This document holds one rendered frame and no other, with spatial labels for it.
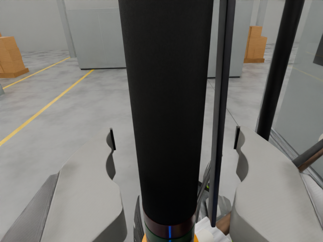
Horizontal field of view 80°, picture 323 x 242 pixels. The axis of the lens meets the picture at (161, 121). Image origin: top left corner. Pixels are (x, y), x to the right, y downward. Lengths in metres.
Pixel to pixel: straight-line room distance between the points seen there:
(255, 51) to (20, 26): 12.54
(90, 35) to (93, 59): 0.78
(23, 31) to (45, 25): 1.42
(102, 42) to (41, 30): 7.11
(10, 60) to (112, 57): 3.28
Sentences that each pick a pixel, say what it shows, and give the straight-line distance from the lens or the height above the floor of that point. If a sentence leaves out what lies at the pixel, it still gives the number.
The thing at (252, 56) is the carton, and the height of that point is 0.22.
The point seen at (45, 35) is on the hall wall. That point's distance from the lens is 14.13.
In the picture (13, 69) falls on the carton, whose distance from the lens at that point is 8.41.
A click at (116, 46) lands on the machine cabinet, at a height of 0.79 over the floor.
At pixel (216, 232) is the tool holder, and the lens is 0.21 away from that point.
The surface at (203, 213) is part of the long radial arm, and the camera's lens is 0.75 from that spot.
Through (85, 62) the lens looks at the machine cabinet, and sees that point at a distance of 7.89.
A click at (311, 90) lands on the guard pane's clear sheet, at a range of 1.24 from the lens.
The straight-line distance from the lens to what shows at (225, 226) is 0.22.
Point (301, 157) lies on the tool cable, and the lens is 0.31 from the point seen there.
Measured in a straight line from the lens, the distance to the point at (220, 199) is 0.77.
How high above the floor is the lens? 1.74
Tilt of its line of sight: 29 degrees down
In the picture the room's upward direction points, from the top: 2 degrees counter-clockwise
